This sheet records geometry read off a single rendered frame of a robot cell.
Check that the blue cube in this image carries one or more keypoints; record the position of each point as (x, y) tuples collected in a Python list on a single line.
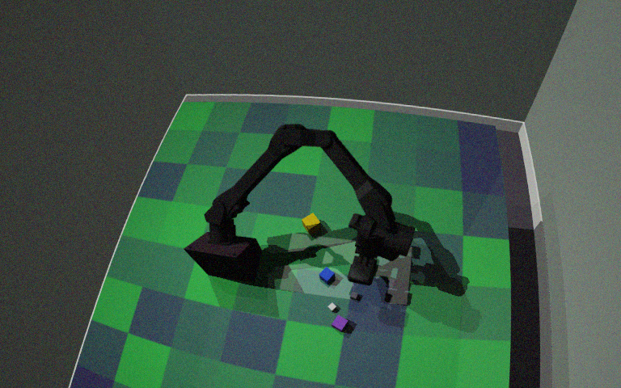
[(327, 275)]

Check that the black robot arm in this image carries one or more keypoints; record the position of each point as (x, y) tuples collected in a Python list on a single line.
[(374, 199)]

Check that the yellow block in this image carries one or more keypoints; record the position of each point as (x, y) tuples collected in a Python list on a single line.
[(311, 223)]

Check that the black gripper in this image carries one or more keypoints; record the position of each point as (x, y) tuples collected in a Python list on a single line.
[(363, 267)]

